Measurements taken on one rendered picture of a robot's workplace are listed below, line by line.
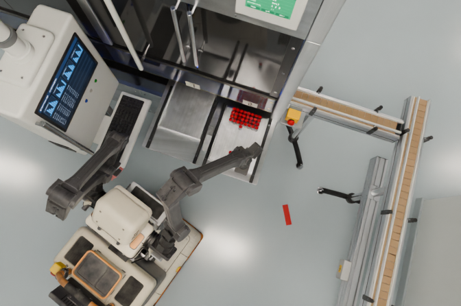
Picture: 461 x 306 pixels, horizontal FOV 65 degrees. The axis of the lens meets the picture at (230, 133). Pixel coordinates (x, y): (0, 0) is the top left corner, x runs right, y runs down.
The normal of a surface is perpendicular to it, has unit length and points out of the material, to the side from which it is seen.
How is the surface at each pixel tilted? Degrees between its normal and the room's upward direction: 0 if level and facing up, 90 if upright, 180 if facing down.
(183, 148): 0
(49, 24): 0
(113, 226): 48
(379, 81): 0
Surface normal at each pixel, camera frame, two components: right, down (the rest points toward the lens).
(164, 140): 0.03, -0.25
